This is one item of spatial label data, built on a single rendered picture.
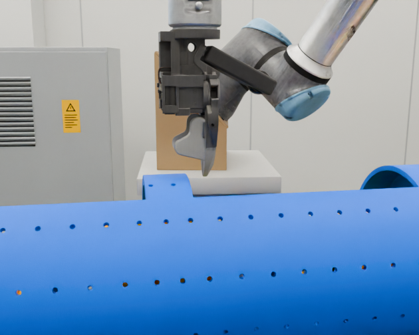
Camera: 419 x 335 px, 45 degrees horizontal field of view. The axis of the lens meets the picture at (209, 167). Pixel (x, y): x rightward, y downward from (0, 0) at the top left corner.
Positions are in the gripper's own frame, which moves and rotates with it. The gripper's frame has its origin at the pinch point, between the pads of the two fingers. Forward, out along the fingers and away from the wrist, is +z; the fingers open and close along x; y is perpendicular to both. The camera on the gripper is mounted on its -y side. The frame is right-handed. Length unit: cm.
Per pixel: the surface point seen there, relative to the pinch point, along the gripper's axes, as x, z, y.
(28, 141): -159, 21, 55
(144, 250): 11.9, 7.8, 10.4
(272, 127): -271, 34, -91
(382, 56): -263, -16, -168
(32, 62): -158, -14, 51
